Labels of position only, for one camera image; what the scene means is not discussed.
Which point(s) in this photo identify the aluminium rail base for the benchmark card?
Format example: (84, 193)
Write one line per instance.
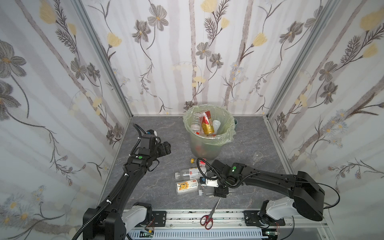
(140, 223)

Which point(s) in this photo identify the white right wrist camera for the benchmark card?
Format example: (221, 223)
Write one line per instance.
(208, 183)

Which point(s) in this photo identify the clear bottle red white label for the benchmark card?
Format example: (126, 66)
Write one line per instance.
(196, 125)

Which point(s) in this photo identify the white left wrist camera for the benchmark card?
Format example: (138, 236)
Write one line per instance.
(151, 133)

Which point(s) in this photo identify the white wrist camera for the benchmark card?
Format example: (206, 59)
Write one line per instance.
(151, 133)
(208, 183)

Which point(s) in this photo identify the clear square bottle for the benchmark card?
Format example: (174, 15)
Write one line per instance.
(206, 192)

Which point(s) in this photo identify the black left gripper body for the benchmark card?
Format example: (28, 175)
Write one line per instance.
(163, 148)

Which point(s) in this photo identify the red cap white bottle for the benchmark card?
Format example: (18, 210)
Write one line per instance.
(216, 126)

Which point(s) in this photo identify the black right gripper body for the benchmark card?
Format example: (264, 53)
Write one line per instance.
(220, 191)

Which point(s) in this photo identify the green plastic bin liner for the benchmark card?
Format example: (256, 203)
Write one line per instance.
(226, 132)

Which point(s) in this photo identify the sunflower label bottle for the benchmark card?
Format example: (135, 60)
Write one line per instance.
(187, 187)

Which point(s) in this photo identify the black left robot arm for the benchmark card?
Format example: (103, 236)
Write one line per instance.
(126, 186)

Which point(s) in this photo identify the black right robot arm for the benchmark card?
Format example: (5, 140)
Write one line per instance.
(302, 194)

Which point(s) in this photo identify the green mesh waste bin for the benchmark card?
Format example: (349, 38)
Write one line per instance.
(209, 146)

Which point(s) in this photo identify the red handled scissors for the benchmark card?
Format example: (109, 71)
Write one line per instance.
(207, 220)

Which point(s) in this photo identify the yellow tea bottle red label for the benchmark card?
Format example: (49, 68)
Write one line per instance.
(207, 124)

